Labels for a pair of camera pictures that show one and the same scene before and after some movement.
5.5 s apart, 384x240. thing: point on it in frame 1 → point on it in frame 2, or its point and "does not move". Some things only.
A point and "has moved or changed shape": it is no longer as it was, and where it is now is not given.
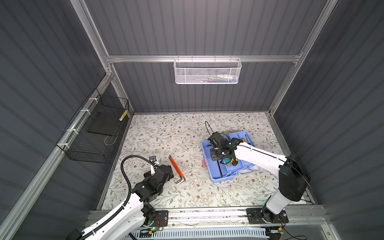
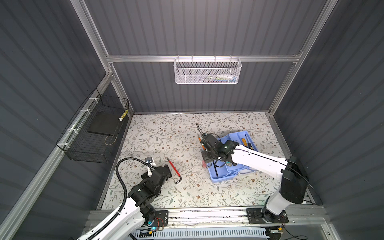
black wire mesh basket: x=91 y=135 does not move
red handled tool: x=179 y=170 → x=200 y=140
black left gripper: x=148 y=176 does not move
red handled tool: x=177 y=168 has moved or changed shape
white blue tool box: x=219 y=172 does not move
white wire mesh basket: x=207 y=71 does not move
